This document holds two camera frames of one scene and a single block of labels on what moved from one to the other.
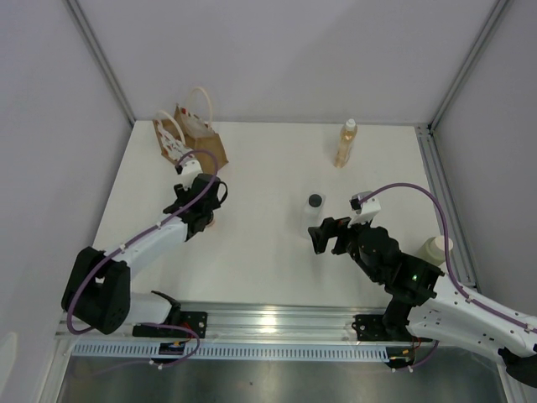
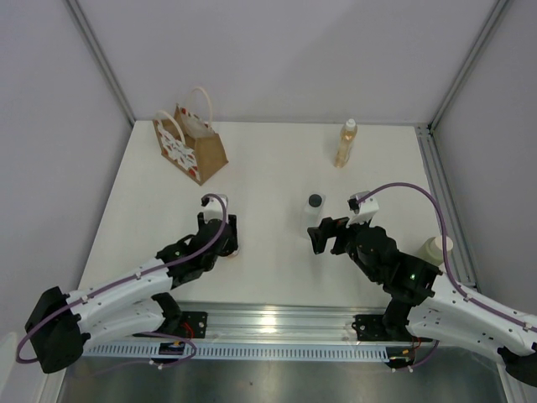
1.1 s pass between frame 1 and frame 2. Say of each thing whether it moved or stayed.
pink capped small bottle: moved
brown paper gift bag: stayed
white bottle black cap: stayed
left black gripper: moved
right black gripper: stayed
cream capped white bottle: stayed
